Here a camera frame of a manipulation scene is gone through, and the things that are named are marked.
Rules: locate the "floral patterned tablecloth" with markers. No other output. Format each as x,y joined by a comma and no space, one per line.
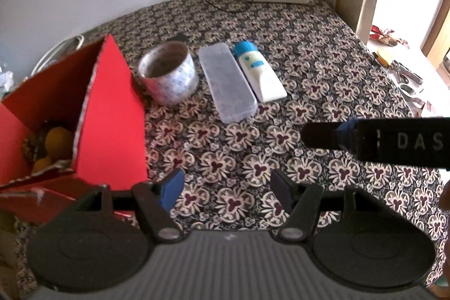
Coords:
246,134

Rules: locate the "white tube with blue cap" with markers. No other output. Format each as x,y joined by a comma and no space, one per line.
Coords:
258,73

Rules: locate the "clear plastic case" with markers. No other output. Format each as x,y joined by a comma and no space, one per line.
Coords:
226,82

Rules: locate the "metal scissors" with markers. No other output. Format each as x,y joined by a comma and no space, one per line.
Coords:
407,73

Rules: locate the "wooden door frame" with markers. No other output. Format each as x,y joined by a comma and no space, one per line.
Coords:
437,34

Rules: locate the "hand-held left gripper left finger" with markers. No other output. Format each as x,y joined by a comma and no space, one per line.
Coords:
172,188

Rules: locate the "beige cardboard box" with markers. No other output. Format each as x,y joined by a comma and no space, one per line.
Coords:
355,10

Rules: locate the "red cardboard box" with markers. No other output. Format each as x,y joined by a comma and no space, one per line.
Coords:
112,131

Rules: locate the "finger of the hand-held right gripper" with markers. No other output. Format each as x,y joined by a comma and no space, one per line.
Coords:
321,135

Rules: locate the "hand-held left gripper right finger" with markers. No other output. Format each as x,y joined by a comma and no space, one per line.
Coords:
281,186

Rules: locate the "clear tape roll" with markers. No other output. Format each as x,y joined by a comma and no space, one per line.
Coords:
168,82

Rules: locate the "red ribbon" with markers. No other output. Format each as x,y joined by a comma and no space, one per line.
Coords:
388,37

